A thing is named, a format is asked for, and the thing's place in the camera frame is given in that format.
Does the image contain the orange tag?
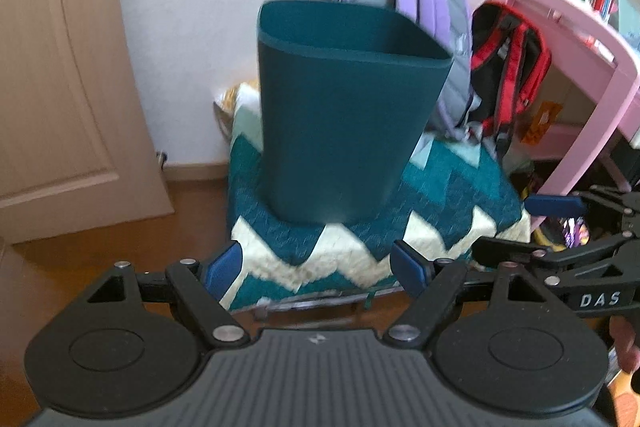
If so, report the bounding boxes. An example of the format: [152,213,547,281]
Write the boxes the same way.
[522,102,563,146]

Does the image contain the pink desk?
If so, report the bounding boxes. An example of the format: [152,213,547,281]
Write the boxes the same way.
[492,0,640,233]

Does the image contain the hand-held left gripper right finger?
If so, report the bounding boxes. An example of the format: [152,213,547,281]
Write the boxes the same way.
[385,239,551,353]

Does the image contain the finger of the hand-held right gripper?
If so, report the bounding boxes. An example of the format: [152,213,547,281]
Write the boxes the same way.
[524,184,640,238]
[471,229,640,280]

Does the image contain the purple shiny packet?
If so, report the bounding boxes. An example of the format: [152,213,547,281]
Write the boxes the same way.
[552,217,589,253]

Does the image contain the person's right hand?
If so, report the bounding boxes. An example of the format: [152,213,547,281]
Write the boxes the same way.
[607,319,640,383]

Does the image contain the yellow patterned pillow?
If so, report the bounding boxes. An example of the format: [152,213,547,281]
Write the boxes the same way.
[214,84,247,134]

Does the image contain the wooden door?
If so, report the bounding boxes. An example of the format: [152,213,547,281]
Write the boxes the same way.
[0,0,175,244]

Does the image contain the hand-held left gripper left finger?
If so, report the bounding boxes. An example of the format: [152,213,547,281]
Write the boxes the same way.
[87,239,251,349]

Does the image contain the red black backpack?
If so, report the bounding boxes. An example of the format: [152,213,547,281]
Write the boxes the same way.
[470,1,552,160]

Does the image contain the dark teal trash bin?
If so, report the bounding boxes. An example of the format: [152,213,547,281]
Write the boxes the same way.
[256,0,454,226]

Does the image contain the teal white zigzag blanket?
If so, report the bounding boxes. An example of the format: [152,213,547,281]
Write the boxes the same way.
[226,82,532,312]

